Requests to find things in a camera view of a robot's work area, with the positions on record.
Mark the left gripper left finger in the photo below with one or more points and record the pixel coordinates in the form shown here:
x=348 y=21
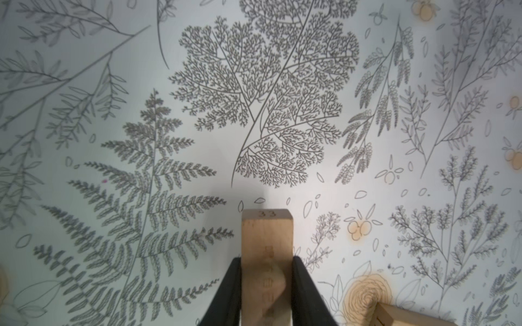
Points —
x=225 y=308

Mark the wooden block top horizontal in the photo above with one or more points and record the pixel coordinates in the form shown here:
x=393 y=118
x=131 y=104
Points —
x=266 y=265

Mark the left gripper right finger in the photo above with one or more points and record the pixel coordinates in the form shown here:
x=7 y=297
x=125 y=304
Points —
x=308 y=307

